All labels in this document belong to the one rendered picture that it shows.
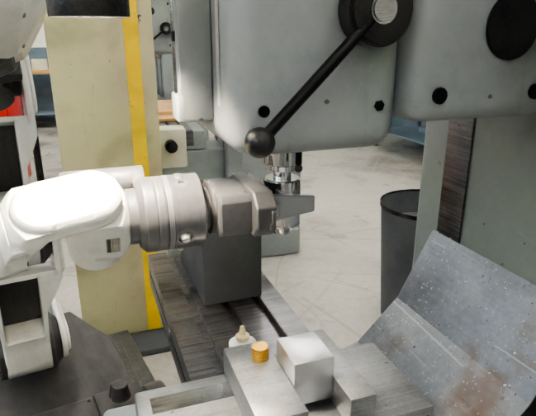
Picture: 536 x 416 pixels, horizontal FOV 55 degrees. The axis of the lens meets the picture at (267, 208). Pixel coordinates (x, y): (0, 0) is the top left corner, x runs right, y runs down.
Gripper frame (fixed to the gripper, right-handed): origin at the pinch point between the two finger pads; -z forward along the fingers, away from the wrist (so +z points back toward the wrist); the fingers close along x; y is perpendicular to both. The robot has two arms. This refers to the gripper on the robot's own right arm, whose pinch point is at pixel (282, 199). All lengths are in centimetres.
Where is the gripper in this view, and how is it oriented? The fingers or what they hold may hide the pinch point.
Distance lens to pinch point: 66.0
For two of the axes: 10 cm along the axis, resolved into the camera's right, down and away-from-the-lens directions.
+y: 0.0, 9.5, 3.2
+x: -3.4, -3.0, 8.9
